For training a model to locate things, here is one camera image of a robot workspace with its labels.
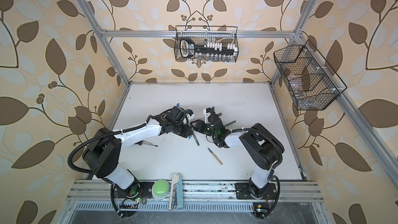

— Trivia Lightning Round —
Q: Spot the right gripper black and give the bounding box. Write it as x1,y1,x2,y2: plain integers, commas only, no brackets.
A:
191,119,218,139

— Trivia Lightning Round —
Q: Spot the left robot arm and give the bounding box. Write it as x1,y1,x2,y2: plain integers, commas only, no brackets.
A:
67,106,194,190

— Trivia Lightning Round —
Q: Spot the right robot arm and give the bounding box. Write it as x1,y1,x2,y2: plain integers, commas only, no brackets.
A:
190,108,285,199

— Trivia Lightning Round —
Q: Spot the green pen centre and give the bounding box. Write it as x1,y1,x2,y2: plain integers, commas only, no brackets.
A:
192,134,200,146

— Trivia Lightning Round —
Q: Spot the beige pen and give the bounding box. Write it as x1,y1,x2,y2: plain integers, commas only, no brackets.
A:
208,148,223,166

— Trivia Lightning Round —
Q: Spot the green push button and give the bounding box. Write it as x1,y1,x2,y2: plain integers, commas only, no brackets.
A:
151,179,170,200

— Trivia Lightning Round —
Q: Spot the black socket holder tool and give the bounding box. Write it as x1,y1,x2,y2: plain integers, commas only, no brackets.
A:
176,37,239,60

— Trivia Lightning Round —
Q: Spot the beige blue handled tool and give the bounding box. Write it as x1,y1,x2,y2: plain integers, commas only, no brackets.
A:
168,173,183,211

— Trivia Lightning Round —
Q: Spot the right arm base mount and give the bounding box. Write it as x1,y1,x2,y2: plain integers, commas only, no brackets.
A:
235,181,279,201

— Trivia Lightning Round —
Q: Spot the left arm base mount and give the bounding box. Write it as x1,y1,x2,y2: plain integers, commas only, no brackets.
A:
111,180,154,199

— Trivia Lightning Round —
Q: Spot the wire basket back wall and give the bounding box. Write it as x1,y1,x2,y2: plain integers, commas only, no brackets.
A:
174,24,239,63

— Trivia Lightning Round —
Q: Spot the wire basket wall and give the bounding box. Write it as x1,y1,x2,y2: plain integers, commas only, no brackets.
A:
273,40,347,111
174,24,239,63

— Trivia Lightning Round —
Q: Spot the wire basket right wall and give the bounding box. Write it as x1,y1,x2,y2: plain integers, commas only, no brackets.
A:
273,40,347,111

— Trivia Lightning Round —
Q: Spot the aluminium front rail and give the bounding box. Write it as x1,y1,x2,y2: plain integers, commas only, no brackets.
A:
67,179,324,203

